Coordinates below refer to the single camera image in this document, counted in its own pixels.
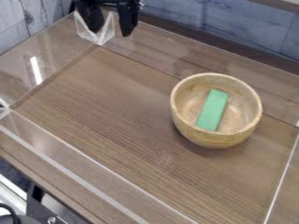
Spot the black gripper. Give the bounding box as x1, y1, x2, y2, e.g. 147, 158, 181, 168
74, 0, 145, 37

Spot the clear acrylic tray wall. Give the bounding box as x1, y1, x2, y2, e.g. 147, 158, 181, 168
0, 103, 198, 224

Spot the wooden bowl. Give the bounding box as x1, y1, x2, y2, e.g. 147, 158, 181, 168
170, 73, 263, 149

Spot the green rectangular stick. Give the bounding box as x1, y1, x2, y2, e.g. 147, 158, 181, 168
195, 89, 230, 131

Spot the black table frame bracket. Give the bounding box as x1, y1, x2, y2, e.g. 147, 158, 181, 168
27, 184, 69, 224

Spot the clear acrylic stand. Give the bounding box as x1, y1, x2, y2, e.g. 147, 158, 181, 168
74, 11, 115, 46

